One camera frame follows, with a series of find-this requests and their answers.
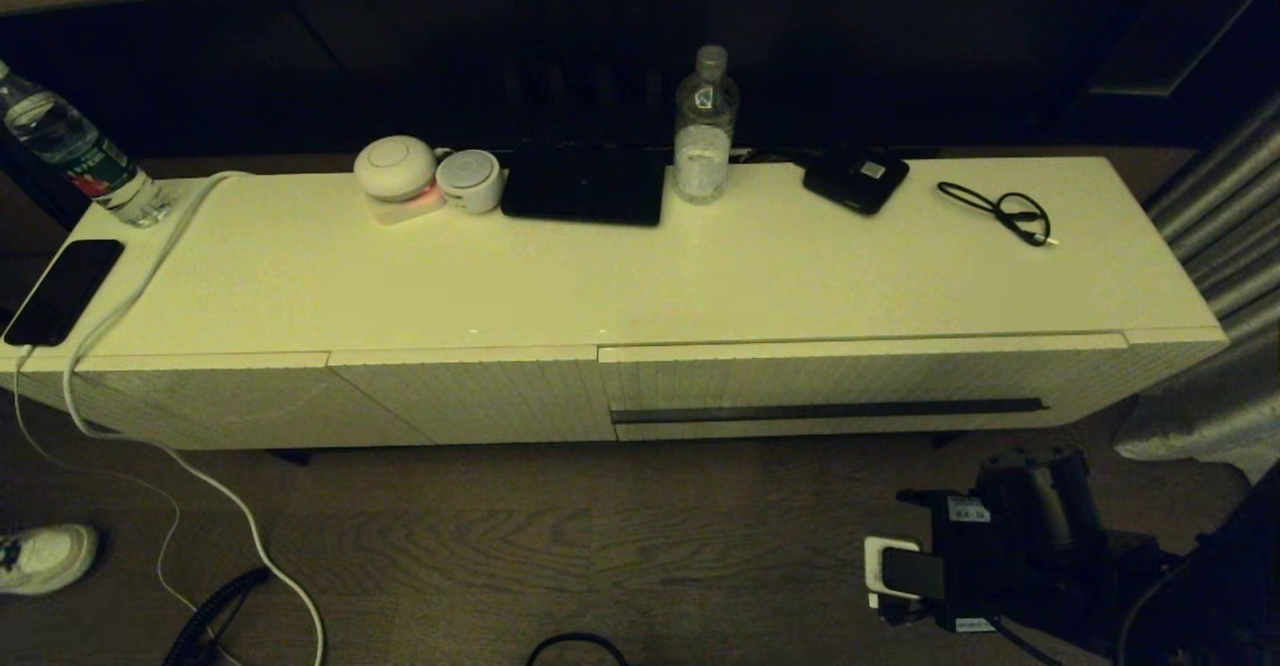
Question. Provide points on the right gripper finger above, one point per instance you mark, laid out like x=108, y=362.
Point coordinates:
x=912, y=614
x=900, y=571

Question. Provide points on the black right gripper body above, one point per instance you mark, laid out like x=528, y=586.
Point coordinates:
x=975, y=566

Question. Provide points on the white cabinet drawer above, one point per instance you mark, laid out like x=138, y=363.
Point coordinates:
x=800, y=376

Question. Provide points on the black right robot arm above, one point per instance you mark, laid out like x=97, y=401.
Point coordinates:
x=1150, y=586

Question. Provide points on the white low cabinet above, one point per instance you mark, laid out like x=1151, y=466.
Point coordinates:
x=400, y=276

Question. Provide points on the small black labelled device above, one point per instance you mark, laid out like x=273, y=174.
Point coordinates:
x=855, y=181

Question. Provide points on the clear bottle with grey cap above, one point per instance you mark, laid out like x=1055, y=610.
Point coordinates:
x=703, y=154

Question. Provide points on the black flat tablet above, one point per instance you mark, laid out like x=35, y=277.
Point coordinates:
x=585, y=184

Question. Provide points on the small white round speaker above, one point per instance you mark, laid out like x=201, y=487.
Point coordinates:
x=468, y=182

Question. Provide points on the white dome-shaped device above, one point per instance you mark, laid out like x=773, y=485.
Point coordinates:
x=395, y=166

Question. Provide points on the white sneaker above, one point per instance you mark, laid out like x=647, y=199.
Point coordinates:
x=45, y=558

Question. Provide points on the black smartphone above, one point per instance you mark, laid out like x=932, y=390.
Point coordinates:
x=63, y=289

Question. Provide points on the water bottle with green label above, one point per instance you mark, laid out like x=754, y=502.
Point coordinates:
x=70, y=146

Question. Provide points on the dark grey door frame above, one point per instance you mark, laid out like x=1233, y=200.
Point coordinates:
x=1150, y=82

